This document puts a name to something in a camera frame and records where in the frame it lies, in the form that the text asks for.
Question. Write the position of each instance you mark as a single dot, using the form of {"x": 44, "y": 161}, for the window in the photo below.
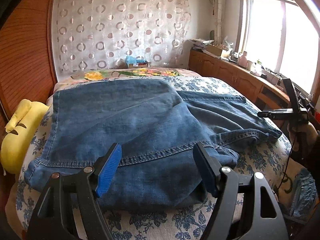
{"x": 265, "y": 30}

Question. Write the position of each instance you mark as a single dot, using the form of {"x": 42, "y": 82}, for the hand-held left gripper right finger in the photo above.
{"x": 206, "y": 170}

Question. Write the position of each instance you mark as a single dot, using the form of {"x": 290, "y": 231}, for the beige window curtain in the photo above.
{"x": 220, "y": 10}

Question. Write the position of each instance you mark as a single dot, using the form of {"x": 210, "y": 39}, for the light blue plastic bag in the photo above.
{"x": 133, "y": 60}

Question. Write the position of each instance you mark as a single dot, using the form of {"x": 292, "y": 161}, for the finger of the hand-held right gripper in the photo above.
{"x": 291, "y": 92}
{"x": 277, "y": 114}

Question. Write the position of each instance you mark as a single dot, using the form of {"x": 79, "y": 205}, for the crumpled denim garment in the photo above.
{"x": 302, "y": 195}

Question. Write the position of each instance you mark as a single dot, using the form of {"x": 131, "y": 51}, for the small cardboard box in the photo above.
{"x": 140, "y": 65}

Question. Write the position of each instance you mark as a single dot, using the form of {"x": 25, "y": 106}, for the pink plastic jug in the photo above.
{"x": 242, "y": 60}

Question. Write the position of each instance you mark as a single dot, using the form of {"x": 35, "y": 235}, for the yellow plush pillow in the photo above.
{"x": 20, "y": 135}

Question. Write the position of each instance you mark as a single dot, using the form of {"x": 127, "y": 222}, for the green-capped bottle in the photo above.
{"x": 257, "y": 67}

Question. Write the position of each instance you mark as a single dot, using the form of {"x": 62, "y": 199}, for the stack of papers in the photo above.
{"x": 200, "y": 44}

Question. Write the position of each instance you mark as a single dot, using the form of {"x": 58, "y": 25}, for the blue denim pants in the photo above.
{"x": 125, "y": 120}

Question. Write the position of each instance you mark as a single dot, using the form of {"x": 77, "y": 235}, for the wooden cabinet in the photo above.
{"x": 225, "y": 70}

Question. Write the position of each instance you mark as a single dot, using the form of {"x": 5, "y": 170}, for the circle-patterned sheer curtain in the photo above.
{"x": 120, "y": 30}

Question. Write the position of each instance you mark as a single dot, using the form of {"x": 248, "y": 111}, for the open cardboard box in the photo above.
{"x": 217, "y": 50}

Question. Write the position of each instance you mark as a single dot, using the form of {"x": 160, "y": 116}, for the small white appliance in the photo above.
{"x": 275, "y": 79}

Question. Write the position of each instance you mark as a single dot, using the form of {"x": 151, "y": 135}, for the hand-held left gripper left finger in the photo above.
{"x": 108, "y": 170}

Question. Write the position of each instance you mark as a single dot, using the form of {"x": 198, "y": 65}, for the blue floral bed sheet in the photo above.
{"x": 160, "y": 227}

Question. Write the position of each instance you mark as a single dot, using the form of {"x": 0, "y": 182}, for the person's right hand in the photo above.
{"x": 312, "y": 135}

